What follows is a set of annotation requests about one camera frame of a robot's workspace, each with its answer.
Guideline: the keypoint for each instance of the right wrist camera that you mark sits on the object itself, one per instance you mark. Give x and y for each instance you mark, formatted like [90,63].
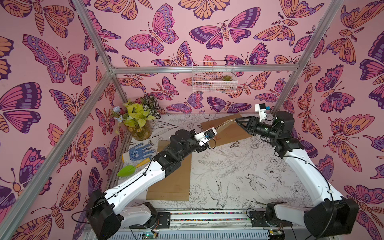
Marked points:
[262,110]

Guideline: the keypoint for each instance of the potted plant in glass vase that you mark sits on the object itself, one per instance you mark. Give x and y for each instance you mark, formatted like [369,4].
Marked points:
[138,116]

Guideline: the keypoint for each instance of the green yellow handled tool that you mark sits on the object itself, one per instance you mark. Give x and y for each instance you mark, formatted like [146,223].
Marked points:
[130,169]

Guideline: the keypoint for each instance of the blue white work glove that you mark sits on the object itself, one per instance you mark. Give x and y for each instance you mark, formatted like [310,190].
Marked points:
[139,152]

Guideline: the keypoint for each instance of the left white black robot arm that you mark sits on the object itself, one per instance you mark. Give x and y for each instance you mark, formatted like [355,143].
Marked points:
[107,211]

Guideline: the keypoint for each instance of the small green succulent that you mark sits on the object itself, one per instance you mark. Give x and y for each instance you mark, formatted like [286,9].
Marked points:
[227,78]

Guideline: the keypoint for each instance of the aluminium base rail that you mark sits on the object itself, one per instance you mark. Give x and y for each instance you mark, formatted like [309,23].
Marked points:
[231,224]

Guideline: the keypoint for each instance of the kraft file bag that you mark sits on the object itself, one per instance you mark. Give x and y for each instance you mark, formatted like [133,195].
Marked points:
[224,130]
[175,187]
[240,133]

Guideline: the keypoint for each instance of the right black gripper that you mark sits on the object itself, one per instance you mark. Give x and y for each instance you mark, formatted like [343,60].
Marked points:
[252,126]

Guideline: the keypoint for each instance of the white wire basket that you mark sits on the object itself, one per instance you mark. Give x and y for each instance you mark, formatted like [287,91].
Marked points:
[208,79]

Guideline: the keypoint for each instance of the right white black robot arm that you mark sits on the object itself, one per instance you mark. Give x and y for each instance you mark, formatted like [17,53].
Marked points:
[332,214]

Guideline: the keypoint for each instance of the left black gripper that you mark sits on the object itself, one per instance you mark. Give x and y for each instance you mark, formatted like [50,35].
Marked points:
[201,149]

